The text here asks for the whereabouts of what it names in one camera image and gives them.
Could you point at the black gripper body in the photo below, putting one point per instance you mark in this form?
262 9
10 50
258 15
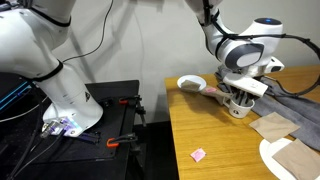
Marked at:
241 93

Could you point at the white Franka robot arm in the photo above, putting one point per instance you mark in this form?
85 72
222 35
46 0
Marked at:
33 50

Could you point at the white mug with logo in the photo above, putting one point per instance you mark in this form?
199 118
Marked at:
241 112

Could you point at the brown paper napkin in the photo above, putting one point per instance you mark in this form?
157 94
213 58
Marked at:
273 126
296 160
190 86
215 95

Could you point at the pink sticky note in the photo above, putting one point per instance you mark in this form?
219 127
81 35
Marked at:
210 89
198 155

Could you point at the white bowl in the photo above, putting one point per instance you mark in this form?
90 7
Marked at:
197 79

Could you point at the gray cloth pants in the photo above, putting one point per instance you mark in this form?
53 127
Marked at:
293 110

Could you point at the white paper plate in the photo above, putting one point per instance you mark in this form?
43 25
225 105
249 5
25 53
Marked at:
266 153

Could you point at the black clamp with orange tip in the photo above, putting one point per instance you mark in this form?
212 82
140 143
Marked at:
131 99
121 140

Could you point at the black robot mounting stand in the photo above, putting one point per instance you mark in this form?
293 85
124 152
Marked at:
110 90

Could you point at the black box with blue stripes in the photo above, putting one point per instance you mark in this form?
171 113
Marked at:
13 90

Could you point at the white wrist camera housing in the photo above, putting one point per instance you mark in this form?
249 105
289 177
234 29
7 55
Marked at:
246 85

